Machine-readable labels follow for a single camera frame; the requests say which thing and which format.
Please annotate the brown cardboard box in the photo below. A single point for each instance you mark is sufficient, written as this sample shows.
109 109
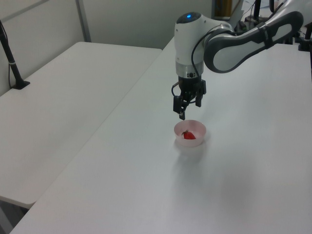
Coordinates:
223 9

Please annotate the red toy strawberry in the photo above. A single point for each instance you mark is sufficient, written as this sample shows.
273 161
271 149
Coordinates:
189 136

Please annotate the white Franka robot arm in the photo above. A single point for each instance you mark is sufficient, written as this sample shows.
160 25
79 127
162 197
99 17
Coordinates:
187 44

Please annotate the white side table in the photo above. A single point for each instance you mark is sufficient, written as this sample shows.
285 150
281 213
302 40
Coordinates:
73 97

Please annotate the black clamp stand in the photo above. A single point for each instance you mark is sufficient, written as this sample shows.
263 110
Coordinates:
304 44

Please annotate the black camera pole with base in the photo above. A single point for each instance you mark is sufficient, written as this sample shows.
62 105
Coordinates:
12 65

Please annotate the thin black background pole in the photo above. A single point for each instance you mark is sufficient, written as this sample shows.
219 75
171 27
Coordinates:
257 8

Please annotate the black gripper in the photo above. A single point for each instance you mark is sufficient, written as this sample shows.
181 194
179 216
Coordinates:
192 86

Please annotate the pink plastic bowl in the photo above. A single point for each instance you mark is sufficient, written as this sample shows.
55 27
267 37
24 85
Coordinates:
195 141

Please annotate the grey metal partition post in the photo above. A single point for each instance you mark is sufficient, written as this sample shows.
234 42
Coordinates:
84 22

